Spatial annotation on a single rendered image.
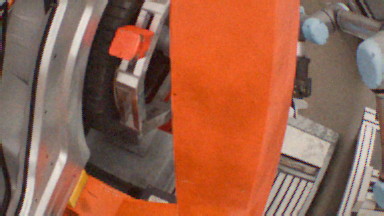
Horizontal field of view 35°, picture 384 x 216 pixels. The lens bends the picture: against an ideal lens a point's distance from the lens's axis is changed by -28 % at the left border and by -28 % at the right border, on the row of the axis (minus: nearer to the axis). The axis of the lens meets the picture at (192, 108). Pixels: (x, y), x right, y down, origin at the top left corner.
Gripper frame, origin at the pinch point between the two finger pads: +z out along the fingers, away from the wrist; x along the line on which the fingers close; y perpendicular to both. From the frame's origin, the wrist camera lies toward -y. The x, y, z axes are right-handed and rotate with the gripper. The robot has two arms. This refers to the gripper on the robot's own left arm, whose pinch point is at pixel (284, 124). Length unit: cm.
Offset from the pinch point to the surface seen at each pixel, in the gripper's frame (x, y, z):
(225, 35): -94, 30, -37
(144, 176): 23, -58, 34
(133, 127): -18.0, -35.0, 3.8
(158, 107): 2.8, -40.6, 3.3
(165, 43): -9.2, -32.4, -17.6
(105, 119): -25.8, -39.3, 1.1
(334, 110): 101, -15, 18
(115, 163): 21, -69, 31
